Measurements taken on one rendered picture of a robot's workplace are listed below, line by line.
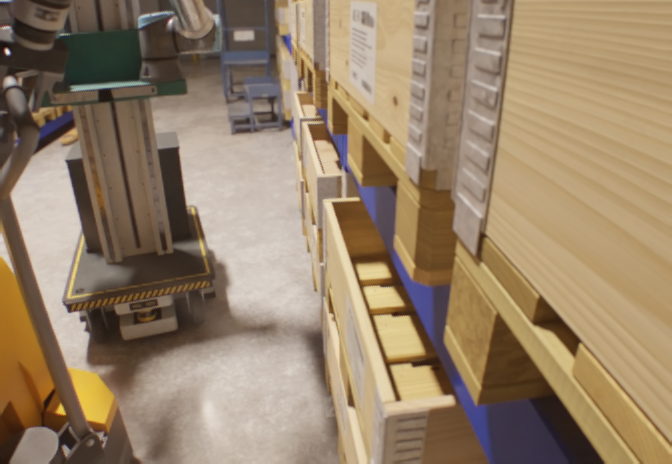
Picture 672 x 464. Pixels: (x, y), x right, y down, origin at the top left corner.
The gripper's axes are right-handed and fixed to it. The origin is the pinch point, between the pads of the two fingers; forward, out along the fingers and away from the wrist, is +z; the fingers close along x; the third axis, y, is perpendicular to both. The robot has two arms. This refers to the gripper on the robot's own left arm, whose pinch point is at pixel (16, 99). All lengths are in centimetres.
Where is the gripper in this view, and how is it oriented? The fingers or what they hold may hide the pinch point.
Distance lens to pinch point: 106.1
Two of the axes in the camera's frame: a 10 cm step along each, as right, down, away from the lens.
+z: -5.3, 7.1, 4.6
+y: 5.9, 7.0, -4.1
